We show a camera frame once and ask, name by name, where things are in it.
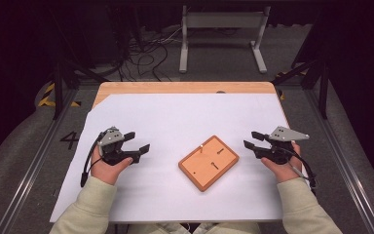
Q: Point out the yellow black hazard tape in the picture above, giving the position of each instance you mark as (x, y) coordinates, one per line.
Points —
(47, 97)

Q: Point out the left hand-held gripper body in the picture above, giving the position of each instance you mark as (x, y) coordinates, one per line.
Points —
(112, 152)

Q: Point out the person's right hand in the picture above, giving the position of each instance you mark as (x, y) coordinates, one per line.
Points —
(287, 172)

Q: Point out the person's left leg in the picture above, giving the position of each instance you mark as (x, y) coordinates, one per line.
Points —
(162, 229)

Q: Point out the person's leg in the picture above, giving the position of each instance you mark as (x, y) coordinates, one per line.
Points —
(227, 229)
(162, 229)

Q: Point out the black metal stand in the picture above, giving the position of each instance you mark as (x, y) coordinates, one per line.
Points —
(323, 87)
(58, 87)

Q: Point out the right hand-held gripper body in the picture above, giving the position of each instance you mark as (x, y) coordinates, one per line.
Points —
(277, 152)

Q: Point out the person's right leg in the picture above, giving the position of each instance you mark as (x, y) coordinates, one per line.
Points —
(227, 229)

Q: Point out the person's left hand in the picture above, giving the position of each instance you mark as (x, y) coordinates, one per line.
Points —
(107, 172)

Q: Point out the grey metal stand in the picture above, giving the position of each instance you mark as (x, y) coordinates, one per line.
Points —
(224, 20)

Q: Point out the wooden photo frame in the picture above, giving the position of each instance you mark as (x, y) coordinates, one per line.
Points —
(207, 162)

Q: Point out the aluminium floor rail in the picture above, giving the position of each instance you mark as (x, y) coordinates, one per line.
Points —
(32, 169)
(344, 162)

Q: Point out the white paper sheet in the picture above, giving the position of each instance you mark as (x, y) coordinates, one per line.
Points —
(175, 117)

